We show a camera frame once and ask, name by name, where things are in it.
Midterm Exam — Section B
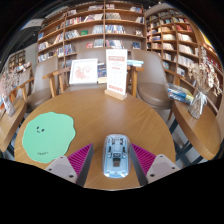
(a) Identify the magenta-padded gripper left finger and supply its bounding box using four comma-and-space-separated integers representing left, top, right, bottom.
44, 143, 95, 187

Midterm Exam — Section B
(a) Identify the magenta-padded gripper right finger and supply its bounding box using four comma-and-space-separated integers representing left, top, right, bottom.
128, 143, 181, 187

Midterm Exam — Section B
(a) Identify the transparent computer mouse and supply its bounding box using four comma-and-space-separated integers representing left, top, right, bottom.
101, 133, 130, 179

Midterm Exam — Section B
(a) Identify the green blob-shaped mouse pad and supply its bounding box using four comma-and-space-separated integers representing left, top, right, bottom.
21, 111, 77, 164

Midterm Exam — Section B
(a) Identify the round wooden side table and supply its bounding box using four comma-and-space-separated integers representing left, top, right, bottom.
0, 98, 28, 154
171, 99, 223, 162

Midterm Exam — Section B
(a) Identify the colourful book stack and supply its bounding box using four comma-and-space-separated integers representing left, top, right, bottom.
165, 82, 195, 105

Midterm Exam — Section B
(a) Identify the brown padded chair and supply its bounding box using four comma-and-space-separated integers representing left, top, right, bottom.
43, 48, 144, 95
130, 49, 174, 111
24, 56, 61, 113

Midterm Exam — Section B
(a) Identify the white framed picture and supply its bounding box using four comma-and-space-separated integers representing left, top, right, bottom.
68, 58, 99, 86

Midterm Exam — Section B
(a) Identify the dark cover book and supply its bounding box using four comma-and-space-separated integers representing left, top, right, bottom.
97, 63, 108, 84

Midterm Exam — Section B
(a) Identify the white sign on wooden base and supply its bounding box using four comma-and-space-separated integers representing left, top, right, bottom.
104, 48, 129, 101

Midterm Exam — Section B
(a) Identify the light blue book stack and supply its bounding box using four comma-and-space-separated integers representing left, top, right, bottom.
127, 59, 145, 68

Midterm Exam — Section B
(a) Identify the small distant bookshelf unit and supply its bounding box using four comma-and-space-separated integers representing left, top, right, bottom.
7, 49, 27, 73

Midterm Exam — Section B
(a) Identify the tall wooden bookshelf unit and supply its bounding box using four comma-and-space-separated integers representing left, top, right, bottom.
145, 9, 224, 111

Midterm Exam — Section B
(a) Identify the wide wooden bookshelf unit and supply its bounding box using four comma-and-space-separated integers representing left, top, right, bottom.
35, 1, 148, 68

